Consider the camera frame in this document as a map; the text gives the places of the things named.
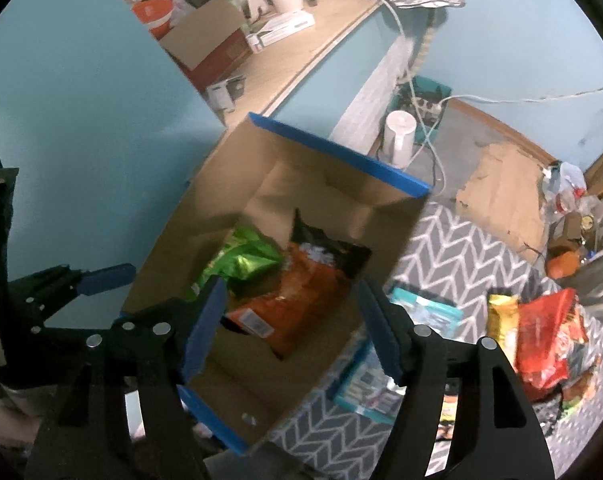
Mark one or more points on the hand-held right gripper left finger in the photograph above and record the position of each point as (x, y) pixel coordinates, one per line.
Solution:
(204, 331)

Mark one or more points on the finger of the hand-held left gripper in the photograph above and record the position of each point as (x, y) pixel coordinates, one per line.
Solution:
(61, 332)
(106, 277)

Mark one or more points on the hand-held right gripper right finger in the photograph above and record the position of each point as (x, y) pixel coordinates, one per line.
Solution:
(381, 332)

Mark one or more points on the yellow snack packet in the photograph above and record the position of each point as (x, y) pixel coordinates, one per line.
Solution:
(501, 320)

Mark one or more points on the blue-edged cardboard box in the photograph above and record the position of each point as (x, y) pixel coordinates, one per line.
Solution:
(306, 160)

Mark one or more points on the green snack bag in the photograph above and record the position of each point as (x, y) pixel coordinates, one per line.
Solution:
(246, 260)

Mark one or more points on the orange snack bag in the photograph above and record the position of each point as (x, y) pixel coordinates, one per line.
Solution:
(306, 290)

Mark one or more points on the red snack packet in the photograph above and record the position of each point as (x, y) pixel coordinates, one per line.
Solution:
(541, 335)

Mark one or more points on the torn cardboard sheet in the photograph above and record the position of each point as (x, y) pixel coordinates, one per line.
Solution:
(506, 195)

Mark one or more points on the white kettle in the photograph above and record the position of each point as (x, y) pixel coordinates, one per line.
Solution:
(399, 140)

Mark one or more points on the orange bottle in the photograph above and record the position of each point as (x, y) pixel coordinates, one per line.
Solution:
(564, 265)

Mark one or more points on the dark patterned snack bag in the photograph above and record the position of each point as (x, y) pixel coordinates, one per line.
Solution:
(576, 400)

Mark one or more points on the grey phone stand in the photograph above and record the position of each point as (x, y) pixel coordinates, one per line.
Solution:
(224, 92)

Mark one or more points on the grey cushion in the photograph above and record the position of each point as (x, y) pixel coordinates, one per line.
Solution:
(601, 280)

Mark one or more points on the pile of plastic trash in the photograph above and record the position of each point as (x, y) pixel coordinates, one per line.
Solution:
(566, 195)

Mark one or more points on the teal box with power strip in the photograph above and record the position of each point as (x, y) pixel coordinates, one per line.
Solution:
(431, 92)

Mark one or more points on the brown cardboard box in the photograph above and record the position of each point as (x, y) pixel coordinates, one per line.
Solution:
(201, 35)

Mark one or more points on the orange bucket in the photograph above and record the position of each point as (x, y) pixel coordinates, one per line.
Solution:
(154, 17)

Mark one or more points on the small white bottle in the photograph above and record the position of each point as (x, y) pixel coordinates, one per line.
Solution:
(254, 43)

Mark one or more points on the wooden desk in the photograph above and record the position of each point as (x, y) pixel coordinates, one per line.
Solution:
(291, 60)

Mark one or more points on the white flat box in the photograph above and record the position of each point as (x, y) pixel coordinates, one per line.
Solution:
(286, 27)

